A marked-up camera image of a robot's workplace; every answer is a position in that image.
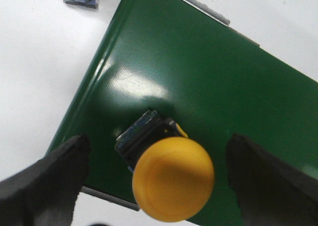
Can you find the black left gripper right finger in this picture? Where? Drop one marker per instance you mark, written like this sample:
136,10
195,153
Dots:
269,191

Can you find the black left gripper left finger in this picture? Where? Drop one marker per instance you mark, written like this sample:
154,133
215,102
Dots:
45,193

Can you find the green conveyor belt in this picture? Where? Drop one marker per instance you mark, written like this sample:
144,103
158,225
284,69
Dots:
167,56

